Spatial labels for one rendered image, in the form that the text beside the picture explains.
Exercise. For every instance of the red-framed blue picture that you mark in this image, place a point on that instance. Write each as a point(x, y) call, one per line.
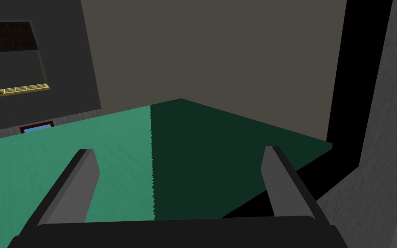
point(37, 128)

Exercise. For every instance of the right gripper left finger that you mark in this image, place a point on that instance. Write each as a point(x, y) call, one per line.
point(71, 193)

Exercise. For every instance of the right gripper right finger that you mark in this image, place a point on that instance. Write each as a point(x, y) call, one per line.
point(284, 193)

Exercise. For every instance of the dark window with yellow sill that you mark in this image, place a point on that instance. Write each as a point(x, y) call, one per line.
point(9, 38)

